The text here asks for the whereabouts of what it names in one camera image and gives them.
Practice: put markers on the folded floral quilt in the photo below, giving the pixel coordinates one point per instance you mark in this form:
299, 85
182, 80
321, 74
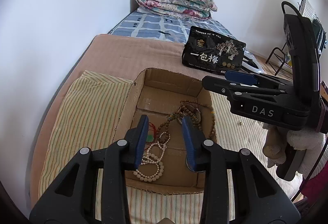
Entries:
176, 0

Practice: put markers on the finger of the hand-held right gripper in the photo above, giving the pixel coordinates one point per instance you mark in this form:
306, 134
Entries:
217, 84
238, 76

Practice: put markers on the person's right hand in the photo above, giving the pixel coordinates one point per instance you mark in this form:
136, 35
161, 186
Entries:
311, 140

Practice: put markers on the striped hanging towel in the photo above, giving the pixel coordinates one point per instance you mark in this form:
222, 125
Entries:
308, 10

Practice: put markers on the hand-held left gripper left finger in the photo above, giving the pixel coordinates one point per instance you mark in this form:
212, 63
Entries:
142, 139

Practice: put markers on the yellow striped cloth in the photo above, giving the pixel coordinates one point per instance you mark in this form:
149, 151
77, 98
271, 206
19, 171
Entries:
87, 116

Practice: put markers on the black metal clothes rack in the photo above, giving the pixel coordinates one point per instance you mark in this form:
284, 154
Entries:
278, 56

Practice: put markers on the dark hanging clothes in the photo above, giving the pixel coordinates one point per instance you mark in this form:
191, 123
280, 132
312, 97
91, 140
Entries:
320, 34

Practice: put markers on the white pillow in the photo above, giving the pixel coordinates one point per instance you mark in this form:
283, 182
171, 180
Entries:
140, 9

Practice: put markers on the cardboard box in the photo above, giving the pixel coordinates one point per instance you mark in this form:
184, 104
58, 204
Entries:
153, 101

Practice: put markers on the black snack bag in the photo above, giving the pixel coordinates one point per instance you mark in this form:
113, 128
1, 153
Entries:
212, 50

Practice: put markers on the blue checkered bed sheet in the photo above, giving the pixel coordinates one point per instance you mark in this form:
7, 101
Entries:
153, 25

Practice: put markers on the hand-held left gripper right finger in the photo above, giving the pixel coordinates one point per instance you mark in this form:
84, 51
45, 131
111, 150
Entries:
189, 139

